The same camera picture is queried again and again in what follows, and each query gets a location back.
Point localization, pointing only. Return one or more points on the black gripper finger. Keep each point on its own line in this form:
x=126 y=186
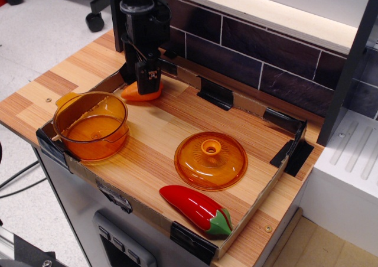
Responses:
x=148 y=76
x=128 y=70

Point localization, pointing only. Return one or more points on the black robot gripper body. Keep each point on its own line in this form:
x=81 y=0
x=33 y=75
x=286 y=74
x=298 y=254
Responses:
x=147 y=26

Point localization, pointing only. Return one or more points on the orange toy carrot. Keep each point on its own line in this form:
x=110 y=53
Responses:
x=130 y=93

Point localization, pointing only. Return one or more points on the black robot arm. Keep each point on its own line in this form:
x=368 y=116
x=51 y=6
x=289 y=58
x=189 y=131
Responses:
x=147 y=27

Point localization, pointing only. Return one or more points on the orange transparent plastic pot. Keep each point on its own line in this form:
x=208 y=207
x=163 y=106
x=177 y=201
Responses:
x=92 y=125

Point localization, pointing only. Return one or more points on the orange transparent pot lid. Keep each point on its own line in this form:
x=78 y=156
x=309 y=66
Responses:
x=210 y=161

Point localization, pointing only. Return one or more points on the black chair caster wheel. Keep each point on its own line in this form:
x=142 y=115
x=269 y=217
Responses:
x=94 y=22

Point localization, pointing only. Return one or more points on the red toy chili pepper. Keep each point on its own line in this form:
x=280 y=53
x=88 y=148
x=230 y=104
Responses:
x=203 y=211

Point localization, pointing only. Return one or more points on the grey toy oven panel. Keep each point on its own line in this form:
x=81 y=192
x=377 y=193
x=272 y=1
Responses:
x=120 y=248

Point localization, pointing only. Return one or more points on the white toy sink drainer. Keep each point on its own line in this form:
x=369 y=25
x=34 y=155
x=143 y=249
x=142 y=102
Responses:
x=351 y=153

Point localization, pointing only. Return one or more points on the dark vertical post left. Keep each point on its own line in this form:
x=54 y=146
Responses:
x=118 y=20

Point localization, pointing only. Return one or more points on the dark vertical post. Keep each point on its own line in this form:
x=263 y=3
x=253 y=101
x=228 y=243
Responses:
x=118 y=20
x=366 y=38

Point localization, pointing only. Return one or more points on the dark vertical post right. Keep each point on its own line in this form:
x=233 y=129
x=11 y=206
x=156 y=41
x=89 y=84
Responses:
x=366 y=38

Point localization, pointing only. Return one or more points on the black metal frame corner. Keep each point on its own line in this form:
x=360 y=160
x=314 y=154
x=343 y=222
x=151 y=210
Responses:
x=15 y=251

